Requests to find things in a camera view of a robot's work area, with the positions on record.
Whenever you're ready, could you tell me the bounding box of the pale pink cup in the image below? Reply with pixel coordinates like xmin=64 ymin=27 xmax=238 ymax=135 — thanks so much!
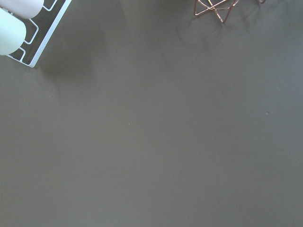
xmin=0 ymin=0 xmax=44 ymax=19

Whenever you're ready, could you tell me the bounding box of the white wire cup rack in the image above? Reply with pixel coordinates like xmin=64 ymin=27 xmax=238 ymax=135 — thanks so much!
xmin=0 ymin=0 xmax=71 ymax=68

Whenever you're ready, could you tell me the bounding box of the copper wire bottle rack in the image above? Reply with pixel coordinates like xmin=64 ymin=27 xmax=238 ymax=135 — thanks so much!
xmin=194 ymin=0 xmax=267 ymax=24

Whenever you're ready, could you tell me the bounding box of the pale green cup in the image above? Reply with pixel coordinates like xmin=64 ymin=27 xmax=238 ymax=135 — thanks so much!
xmin=0 ymin=9 xmax=27 ymax=55

